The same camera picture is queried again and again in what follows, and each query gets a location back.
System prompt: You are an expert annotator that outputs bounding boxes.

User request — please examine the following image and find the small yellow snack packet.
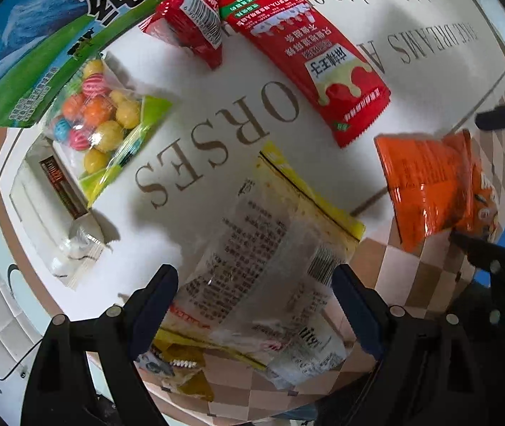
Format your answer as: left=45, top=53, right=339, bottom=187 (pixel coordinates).
left=137, top=328, right=216, bottom=403

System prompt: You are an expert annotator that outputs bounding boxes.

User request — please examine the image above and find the bag of colourful candy balls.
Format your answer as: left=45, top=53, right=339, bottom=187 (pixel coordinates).
left=41, top=53, right=174, bottom=209

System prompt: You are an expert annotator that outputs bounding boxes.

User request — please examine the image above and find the clear yellow-edged snack bag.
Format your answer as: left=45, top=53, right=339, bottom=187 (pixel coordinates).
left=146, top=141, right=367, bottom=388

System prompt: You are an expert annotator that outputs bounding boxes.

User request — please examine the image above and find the small red snack packet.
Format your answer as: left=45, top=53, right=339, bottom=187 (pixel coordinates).
left=139, top=0, right=225, bottom=70

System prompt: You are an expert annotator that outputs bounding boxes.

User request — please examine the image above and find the white printed tablecloth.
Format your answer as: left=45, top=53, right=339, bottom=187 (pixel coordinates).
left=0, top=0, right=505, bottom=423

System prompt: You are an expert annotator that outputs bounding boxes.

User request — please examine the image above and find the blue and green carton box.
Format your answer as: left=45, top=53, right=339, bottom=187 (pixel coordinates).
left=0, top=0, right=218, bottom=130

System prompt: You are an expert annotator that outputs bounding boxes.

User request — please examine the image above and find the long red snack packet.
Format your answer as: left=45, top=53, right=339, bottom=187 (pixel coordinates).
left=217, top=0, right=392, bottom=149

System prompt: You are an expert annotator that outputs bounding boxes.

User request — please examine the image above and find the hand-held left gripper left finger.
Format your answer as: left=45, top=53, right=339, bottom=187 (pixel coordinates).
left=21, top=264, right=179, bottom=426

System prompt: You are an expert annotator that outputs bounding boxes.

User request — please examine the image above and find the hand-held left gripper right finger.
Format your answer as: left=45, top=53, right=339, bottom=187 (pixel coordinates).
left=331, top=264, right=503, bottom=426

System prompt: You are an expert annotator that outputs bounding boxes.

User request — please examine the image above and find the orange snack bag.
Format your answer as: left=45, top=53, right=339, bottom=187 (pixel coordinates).
left=374, top=129, right=500, bottom=254

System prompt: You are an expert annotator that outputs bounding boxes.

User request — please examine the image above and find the small clear white candy packet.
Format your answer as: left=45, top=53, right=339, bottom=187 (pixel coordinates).
left=50, top=217, right=105, bottom=292

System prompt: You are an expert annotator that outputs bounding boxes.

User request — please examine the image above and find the white packet with brown label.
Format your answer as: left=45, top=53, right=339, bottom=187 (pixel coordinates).
left=10, top=137, right=92, bottom=272

